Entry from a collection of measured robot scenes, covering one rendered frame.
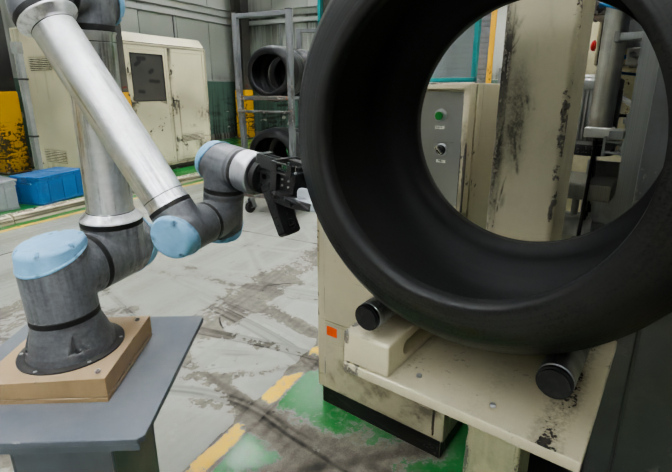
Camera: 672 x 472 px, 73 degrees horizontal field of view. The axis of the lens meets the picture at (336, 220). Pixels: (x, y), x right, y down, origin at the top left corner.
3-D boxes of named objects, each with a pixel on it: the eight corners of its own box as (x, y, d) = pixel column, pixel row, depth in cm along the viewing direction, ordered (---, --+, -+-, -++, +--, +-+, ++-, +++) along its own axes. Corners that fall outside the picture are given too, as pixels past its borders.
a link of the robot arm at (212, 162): (223, 177, 110) (225, 136, 106) (260, 190, 103) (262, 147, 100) (190, 183, 102) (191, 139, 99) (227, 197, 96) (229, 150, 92)
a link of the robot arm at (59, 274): (9, 320, 103) (-11, 247, 97) (74, 288, 118) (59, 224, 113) (59, 330, 98) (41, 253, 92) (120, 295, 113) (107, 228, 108)
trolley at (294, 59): (301, 188, 588) (297, 28, 534) (346, 192, 563) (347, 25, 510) (241, 214, 471) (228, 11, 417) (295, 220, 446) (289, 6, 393)
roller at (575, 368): (617, 297, 82) (591, 303, 85) (605, 274, 82) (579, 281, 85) (580, 399, 55) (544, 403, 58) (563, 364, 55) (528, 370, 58)
